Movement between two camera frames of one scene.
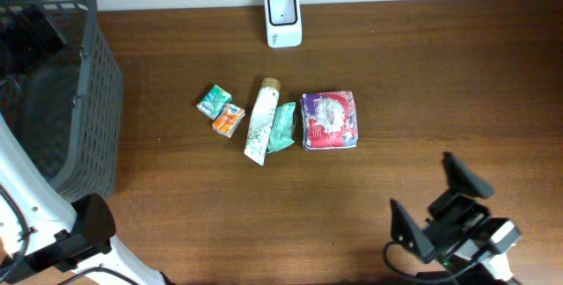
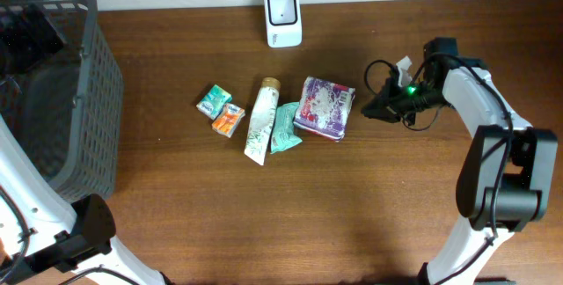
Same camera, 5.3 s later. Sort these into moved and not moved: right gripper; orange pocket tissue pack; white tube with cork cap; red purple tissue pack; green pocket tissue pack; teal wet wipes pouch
Moved: red purple tissue pack; right gripper
Not moved: teal wet wipes pouch; green pocket tissue pack; white tube with cork cap; orange pocket tissue pack
